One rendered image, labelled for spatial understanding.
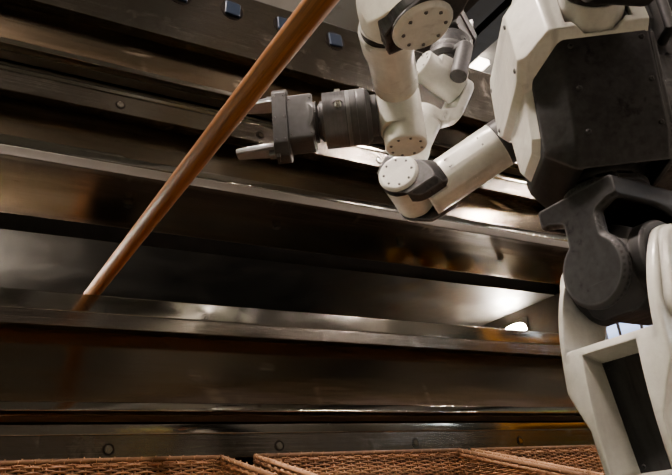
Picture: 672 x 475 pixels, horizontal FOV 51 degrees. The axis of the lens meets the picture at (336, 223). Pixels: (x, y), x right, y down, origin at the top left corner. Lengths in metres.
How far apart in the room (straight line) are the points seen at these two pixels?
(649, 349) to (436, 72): 0.75
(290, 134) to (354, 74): 1.09
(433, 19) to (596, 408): 0.52
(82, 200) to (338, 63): 0.92
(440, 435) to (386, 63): 1.12
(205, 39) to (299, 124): 0.91
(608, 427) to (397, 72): 0.53
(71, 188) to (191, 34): 0.61
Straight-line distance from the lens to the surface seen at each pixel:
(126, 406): 1.45
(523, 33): 1.05
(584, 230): 0.99
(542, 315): 2.46
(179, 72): 1.86
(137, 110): 1.76
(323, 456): 1.61
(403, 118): 1.07
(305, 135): 1.07
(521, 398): 2.03
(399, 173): 1.30
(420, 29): 0.87
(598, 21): 1.05
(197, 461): 1.50
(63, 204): 1.58
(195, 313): 1.59
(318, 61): 2.10
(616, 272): 0.95
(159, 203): 1.13
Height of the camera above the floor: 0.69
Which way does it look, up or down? 24 degrees up
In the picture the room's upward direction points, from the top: 5 degrees counter-clockwise
